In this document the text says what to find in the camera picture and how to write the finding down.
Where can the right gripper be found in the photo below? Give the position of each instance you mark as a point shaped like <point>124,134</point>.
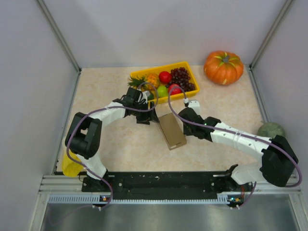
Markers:
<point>188,123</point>

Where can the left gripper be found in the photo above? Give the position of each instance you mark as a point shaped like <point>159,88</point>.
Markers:
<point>146,115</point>

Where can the brown cardboard express box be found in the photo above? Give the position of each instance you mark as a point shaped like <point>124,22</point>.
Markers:
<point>172,131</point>

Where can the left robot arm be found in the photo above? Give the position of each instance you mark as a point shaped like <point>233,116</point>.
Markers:
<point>83,138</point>

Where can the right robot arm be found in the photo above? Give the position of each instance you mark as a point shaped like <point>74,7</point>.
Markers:
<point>275,158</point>

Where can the dark green lime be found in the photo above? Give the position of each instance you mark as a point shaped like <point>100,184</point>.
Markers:
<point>150,96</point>

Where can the green pear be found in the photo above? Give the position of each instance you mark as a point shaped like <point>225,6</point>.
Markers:
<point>162,91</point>

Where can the red apple front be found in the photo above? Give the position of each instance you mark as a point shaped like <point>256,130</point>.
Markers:
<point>174,89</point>

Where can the red apple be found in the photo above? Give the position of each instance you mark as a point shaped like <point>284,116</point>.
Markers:
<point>165,77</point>
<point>174,89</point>

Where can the toy pineapple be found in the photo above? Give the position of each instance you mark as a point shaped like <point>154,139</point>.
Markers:
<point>152,80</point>

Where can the red apple back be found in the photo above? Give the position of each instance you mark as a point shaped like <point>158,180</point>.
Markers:
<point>165,77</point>

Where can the yellow plastic tray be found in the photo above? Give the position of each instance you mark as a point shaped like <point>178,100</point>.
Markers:
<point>168,68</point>

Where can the purple grape bunch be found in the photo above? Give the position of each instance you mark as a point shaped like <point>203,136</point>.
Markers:
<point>180,77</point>

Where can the orange pumpkin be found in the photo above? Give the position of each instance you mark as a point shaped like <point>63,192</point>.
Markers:
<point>223,68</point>

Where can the green melon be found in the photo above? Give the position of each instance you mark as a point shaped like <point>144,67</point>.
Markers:
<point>271,129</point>

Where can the yellow mesh bag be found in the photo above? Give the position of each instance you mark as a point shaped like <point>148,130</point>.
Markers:
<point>69,167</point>

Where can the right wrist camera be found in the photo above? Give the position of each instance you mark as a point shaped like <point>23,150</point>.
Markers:
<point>193,104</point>

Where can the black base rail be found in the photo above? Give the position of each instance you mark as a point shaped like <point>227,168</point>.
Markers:
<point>164,185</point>

